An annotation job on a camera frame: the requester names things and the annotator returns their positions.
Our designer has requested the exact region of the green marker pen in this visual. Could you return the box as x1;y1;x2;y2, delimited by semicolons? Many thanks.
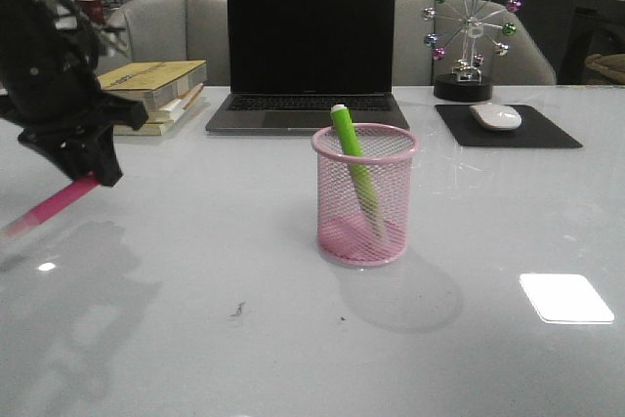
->
330;104;386;238

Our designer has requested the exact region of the yellow top book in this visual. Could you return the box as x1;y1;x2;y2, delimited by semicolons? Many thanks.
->
99;60;207;111

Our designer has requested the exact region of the grey right armchair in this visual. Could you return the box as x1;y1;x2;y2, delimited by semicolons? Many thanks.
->
392;0;557;86

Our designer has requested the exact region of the bottom book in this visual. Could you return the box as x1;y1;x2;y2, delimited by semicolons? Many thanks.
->
113;96;206;137

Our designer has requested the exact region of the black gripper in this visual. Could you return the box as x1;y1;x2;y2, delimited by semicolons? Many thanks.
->
1;0;147;187

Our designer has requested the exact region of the grey armchair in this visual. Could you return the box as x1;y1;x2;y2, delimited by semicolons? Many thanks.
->
392;0;557;86
97;0;230;86

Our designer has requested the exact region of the red trash bin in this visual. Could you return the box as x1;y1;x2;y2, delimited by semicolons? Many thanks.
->
74;0;105;23

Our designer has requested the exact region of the grey left armchair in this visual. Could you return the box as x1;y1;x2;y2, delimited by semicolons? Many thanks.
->
97;0;230;86

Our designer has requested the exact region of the black mouse pad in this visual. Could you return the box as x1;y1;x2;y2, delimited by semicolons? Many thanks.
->
435;104;583;149

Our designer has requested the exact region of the pink marker pen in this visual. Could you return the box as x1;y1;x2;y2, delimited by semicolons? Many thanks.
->
1;175;99;246

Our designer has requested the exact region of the pink mesh pen holder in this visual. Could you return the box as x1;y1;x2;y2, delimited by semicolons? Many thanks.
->
312;123;418;267

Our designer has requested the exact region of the white middle book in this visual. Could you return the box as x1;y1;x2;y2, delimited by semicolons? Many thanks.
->
147;83;204;123

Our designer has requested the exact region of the grey open laptop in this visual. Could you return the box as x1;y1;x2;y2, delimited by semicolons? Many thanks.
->
206;0;408;135

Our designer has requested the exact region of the white computer mouse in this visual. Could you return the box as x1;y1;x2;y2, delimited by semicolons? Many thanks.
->
469;103;522;131

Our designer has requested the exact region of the ferris wheel desk toy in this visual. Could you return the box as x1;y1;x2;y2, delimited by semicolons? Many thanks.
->
421;0;522;103

